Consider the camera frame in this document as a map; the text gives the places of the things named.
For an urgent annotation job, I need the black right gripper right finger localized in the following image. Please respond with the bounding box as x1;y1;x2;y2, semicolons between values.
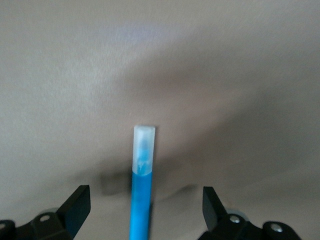
202;186;301;240

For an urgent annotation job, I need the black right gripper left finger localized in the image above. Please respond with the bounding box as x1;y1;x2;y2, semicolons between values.
0;184;91;240

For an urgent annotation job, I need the blue marker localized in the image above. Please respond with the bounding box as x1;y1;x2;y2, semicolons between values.
129;124;157;240

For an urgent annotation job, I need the brown table cover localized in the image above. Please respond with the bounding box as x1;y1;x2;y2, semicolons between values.
0;0;320;240

